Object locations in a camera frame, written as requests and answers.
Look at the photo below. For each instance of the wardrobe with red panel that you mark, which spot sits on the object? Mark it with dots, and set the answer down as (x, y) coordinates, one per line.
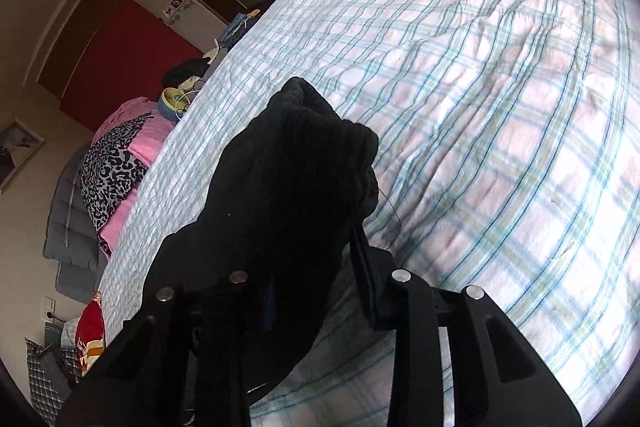
(125, 57)

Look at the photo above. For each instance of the framed wall photo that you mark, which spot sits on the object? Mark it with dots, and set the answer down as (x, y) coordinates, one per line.
(17, 152)

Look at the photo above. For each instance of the grey padded headboard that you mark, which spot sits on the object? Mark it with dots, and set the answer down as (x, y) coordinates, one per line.
(70, 227)

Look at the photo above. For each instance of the bed with plaid sheet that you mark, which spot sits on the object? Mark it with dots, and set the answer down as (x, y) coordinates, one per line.
(500, 132)

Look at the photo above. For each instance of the pink blanket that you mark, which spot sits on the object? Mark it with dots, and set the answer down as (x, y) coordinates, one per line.
(150, 142)

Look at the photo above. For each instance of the blue folded clothes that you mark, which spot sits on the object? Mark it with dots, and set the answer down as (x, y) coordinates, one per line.
(237, 29)

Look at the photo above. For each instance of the leopard print cloth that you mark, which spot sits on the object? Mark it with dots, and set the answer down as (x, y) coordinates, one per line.
(110, 172)

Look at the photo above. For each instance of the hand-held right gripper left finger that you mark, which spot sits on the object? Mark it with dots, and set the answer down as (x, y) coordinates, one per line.
(222, 347)

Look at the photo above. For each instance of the white wall socket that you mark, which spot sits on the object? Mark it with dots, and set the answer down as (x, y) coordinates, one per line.
(50, 308)

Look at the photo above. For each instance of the black pants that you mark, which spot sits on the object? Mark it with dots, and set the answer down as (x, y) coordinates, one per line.
(290, 187)

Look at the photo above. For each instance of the colourful floral quilt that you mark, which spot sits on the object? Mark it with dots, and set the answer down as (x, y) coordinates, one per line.
(91, 332)

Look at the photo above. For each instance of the black clothes pile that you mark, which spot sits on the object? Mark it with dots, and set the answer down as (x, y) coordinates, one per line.
(187, 69)

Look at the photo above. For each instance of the small yellow blue fan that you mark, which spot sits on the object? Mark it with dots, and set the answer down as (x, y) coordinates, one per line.
(174, 103)

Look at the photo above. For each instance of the dark plaid pillow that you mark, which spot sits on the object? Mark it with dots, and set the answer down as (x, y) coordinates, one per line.
(47, 382)

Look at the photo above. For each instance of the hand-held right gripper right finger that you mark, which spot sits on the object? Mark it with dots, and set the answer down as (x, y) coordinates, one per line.
(372, 292)

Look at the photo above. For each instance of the green striped pillow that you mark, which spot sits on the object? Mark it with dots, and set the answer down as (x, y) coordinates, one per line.
(54, 336)

